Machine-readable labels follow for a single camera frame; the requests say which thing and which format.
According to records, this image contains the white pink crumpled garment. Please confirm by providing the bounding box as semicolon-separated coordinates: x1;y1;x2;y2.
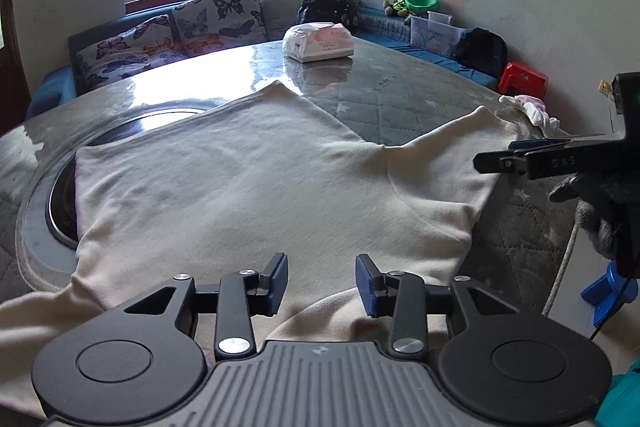
499;94;561;138

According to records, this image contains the grey quilted star tablecloth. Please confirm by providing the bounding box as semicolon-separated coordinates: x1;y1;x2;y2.
1;41;573;313

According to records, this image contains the clear plastic storage box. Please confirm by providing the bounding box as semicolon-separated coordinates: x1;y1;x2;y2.
407;15;466;57

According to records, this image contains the cream white sweater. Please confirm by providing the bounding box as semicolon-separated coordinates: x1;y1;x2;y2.
1;83;518;416

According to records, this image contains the left butterfly print cushion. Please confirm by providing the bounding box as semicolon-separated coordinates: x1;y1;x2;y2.
75;15;186;94

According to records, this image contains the right gloved hand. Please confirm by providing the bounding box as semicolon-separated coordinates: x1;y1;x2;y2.
549;173;639;279

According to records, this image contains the blue plastic clip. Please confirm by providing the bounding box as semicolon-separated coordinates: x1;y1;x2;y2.
580;261;639;327

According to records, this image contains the round black induction cooktop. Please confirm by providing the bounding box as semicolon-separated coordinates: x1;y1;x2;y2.
46;107;203;249

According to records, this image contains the pink white tissue pack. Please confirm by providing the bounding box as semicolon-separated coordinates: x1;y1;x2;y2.
282;22;355;63

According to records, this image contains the right butterfly print cushion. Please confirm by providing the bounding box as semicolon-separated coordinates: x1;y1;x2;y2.
172;0;268;57

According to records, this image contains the blue sofa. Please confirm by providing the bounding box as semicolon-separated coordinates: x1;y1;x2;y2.
26;0;498;119

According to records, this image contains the black backpack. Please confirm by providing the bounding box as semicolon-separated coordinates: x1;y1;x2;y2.
451;27;508;80

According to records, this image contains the plain grey cushion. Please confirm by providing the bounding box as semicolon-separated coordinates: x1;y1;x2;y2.
259;0;303;41

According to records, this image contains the butterfly print cushion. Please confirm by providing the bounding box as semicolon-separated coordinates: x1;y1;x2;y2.
75;15;186;94
172;0;268;57

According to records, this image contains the child in dark jacket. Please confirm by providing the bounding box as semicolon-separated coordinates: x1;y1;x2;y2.
296;0;359;35

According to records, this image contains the red plastic stool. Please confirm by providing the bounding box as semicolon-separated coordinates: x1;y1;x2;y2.
497;62;549;100

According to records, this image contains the green plastic bowl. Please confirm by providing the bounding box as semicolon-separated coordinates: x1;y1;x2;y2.
404;0;438;14

